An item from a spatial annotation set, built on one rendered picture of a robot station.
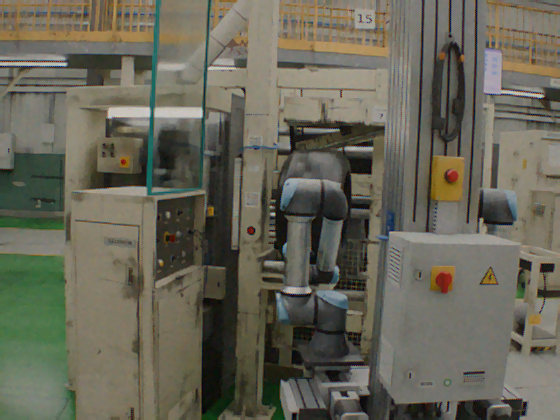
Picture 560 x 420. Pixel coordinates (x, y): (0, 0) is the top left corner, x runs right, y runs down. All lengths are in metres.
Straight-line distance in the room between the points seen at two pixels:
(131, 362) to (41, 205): 10.39
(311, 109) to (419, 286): 1.72
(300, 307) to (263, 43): 1.44
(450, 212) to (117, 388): 1.54
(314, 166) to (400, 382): 1.34
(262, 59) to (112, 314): 1.46
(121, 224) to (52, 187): 10.28
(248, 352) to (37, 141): 10.19
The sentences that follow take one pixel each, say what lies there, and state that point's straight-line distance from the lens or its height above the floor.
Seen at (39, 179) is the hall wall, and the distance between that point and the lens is 12.60.
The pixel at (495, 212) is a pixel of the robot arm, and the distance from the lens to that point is 2.14.
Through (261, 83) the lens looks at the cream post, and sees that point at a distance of 2.87.
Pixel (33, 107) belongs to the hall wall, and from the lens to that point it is 12.77.
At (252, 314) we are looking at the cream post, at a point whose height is 0.62.
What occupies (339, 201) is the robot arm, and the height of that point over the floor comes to 1.29.
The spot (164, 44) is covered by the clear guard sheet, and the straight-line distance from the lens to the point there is 2.30.
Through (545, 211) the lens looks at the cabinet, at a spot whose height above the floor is 1.01.
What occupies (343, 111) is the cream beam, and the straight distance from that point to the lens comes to 3.03.
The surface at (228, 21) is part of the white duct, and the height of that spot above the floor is 2.22.
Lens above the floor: 1.43
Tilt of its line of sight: 5 degrees down
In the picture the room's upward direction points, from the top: 3 degrees clockwise
